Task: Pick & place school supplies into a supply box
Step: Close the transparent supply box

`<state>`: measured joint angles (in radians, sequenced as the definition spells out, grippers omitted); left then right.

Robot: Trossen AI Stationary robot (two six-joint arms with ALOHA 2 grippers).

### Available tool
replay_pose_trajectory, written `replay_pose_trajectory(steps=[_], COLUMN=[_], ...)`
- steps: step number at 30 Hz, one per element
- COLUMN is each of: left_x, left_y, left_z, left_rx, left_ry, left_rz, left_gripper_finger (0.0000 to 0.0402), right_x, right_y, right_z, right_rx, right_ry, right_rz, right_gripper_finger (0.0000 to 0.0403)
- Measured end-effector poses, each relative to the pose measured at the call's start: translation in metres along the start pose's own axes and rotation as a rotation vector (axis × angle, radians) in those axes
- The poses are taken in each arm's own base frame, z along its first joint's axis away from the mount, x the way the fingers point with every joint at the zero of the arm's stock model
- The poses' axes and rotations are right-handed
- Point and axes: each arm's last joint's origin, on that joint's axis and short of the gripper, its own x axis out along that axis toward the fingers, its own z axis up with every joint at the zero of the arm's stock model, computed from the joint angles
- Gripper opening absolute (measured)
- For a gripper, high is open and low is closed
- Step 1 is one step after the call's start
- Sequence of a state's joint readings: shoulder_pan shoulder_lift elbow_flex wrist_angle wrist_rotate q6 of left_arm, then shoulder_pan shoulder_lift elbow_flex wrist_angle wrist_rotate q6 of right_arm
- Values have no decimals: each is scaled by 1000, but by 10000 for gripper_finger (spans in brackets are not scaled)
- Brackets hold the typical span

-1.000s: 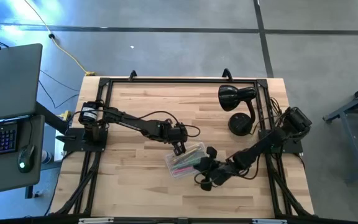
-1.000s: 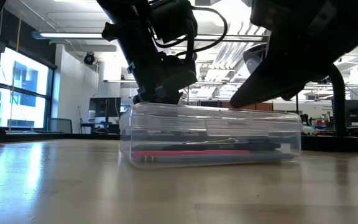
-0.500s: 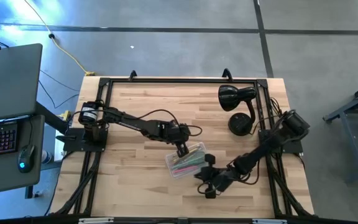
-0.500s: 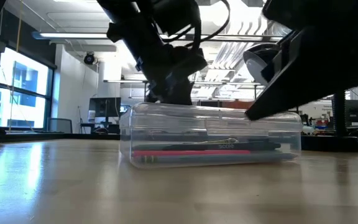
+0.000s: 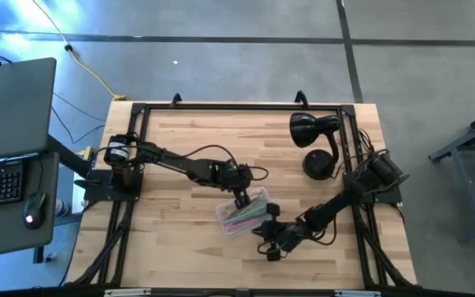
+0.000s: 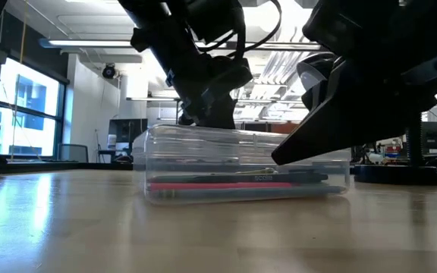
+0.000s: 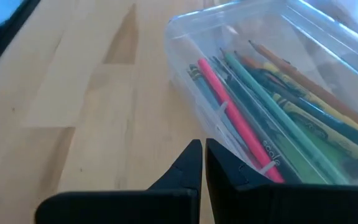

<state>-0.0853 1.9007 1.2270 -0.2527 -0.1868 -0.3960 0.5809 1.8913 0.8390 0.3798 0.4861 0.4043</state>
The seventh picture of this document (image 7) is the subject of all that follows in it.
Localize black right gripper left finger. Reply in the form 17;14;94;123
35;139;203;224

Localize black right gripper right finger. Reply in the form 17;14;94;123
206;138;358;224

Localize green handled scissors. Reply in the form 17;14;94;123
211;55;357;185

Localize olive yellow crayon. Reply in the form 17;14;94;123
272;92;358;170

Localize green pencil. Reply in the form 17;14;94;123
218;47;349;185

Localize pink pen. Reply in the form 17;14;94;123
196;57;285;184

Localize orange pencil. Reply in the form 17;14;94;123
234;50;265;71
248;39;358;136

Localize blue grey pencil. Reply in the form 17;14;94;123
187;63;251;150

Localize clear plastic supply box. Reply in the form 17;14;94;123
164;0;358;187

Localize black aluminium table frame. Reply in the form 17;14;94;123
0;0;42;84

